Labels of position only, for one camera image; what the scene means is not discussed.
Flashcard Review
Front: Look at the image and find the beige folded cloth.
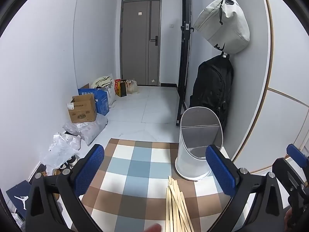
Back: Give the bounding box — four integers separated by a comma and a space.
91, 77, 115, 89

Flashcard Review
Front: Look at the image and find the grey mailer bag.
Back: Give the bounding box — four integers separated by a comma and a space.
63, 113, 108, 146

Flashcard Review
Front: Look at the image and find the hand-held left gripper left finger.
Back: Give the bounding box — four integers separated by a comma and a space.
25, 144, 105, 232

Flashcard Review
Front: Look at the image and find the brown cardboard box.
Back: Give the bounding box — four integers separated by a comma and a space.
67, 94, 97, 124

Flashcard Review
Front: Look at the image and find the black metal rack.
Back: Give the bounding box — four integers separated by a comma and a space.
176, 0, 195, 127

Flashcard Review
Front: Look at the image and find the black and yellow paper bag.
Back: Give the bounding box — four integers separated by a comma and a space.
117, 80, 127, 97

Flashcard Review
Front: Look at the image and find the clear crumpled plastic bag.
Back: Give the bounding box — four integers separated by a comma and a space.
40, 132, 82, 174

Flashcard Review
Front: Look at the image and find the white cabinet with wood trim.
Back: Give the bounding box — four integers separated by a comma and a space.
232, 0, 309, 172

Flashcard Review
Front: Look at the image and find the blue cardboard box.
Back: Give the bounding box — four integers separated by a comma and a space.
78, 87, 110, 116

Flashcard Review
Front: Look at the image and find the person's right hand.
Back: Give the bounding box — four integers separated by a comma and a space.
284, 209, 294, 232

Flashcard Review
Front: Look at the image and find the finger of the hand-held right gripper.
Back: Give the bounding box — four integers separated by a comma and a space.
286, 144, 309, 170
272, 158, 309, 194

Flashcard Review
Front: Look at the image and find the black backpack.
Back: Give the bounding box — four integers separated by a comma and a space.
189, 54, 234, 132

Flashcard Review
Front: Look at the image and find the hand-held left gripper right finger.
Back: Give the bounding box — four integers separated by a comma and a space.
205, 144, 290, 232

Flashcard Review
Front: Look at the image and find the checkered floor mat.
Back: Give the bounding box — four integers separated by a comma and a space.
81, 138, 233, 232

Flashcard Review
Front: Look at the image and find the navy shoe box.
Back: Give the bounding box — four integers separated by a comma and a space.
6, 179, 32, 219

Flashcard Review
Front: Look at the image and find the person's bare foot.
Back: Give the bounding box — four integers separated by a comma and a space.
144, 223, 162, 232

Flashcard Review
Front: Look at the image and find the white plastic bag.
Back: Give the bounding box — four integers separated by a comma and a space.
126, 78, 139, 95

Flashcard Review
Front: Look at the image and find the grey door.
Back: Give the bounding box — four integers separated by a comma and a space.
120, 0, 162, 87

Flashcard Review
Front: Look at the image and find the beige sling bag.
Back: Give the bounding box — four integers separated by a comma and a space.
193, 0, 250, 55

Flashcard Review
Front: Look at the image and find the pile of wooden chopsticks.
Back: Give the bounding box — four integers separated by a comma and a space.
165, 176, 195, 232

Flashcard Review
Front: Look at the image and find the grey cylindrical container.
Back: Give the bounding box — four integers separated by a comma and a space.
174, 107, 222, 181

